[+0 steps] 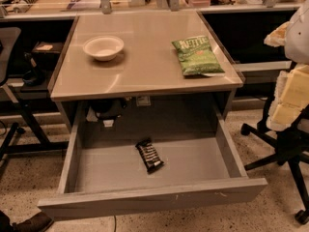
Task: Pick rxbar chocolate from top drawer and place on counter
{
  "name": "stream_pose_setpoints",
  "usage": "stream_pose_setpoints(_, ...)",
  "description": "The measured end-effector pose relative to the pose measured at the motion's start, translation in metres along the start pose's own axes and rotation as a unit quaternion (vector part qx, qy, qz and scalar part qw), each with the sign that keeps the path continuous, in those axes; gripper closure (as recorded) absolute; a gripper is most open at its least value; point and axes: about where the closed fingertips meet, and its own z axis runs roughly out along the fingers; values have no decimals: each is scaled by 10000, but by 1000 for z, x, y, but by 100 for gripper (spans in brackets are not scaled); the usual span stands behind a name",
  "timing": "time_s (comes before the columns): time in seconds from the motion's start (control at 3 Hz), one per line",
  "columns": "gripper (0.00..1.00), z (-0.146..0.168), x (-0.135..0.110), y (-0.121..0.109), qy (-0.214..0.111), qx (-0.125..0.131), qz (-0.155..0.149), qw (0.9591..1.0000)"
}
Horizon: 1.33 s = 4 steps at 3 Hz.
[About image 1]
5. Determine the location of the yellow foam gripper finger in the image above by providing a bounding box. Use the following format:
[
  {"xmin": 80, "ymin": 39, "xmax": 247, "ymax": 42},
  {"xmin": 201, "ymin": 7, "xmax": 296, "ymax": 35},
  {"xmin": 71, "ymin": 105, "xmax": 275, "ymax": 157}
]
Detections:
[
  {"xmin": 264, "ymin": 22, "xmax": 289, "ymax": 47},
  {"xmin": 267, "ymin": 64, "xmax": 309, "ymax": 131}
]

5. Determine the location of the black rxbar chocolate bar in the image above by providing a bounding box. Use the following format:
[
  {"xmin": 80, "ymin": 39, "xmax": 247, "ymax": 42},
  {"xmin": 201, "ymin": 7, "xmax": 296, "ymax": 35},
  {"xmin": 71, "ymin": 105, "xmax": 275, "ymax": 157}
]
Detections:
[{"xmin": 135, "ymin": 138, "xmax": 164, "ymax": 173}]

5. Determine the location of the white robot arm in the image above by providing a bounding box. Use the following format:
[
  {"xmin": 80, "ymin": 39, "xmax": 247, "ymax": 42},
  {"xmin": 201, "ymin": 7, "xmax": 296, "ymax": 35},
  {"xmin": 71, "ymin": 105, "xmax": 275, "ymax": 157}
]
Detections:
[{"xmin": 264, "ymin": 0, "xmax": 309, "ymax": 131}]

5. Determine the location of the grey counter cabinet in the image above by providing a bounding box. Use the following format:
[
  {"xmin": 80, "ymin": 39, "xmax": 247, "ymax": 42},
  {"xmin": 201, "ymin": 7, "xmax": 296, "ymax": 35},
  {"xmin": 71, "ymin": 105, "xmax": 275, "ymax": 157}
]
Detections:
[{"xmin": 49, "ymin": 11, "xmax": 243, "ymax": 127}]

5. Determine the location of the grey open drawer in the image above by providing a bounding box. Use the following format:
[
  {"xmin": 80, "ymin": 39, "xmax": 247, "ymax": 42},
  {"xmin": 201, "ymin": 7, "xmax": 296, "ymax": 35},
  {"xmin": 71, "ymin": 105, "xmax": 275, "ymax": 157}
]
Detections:
[{"xmin": 38, "ymin": 104, "xmax": 267, "ymax": 219}]

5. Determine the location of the black office chair right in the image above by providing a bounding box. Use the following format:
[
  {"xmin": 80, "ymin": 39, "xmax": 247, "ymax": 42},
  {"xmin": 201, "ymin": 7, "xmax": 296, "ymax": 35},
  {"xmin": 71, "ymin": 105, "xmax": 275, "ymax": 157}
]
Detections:
[{"xmin": 240, "ymin": 96, "xmax": 309, "ymax": 224}]

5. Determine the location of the green kettle chips bag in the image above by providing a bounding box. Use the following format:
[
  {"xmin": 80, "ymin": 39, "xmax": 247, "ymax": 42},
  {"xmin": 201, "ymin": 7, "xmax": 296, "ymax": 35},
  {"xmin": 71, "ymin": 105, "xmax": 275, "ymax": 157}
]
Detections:
[{"xmin": 172, "ymin": 36, "xmax": 225, "ymax": 76}]

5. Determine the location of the white paper bowl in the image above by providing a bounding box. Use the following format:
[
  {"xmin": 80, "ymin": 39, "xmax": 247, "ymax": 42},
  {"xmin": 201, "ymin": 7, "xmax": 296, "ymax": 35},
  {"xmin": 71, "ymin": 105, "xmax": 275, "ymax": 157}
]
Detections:
[{"xmin": 83, "ymin": 36, "xmax": 125, "ymax": 61}]

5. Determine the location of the black box on shelf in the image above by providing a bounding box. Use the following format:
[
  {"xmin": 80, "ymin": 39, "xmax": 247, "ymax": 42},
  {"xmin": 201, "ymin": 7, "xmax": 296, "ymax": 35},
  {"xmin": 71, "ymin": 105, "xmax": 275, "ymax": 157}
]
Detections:
[{"xmin": 32, "ymin": 42, "xmax": 64, "ymax": 61}]

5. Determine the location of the black coiled device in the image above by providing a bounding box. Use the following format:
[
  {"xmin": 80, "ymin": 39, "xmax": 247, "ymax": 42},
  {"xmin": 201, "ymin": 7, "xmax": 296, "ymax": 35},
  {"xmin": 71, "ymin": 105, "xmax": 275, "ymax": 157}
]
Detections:
[{"xmin": 13, "ymin": 0, "xmax": 38, "ymax": 14}]

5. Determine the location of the brown shoe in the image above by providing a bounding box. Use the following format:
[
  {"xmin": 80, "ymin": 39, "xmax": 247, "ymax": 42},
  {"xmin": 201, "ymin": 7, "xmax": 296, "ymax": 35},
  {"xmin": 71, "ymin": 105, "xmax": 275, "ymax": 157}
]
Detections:
[{"xmin": 13, "ymin": 212, "xmax": 53, "ymax": 232}]

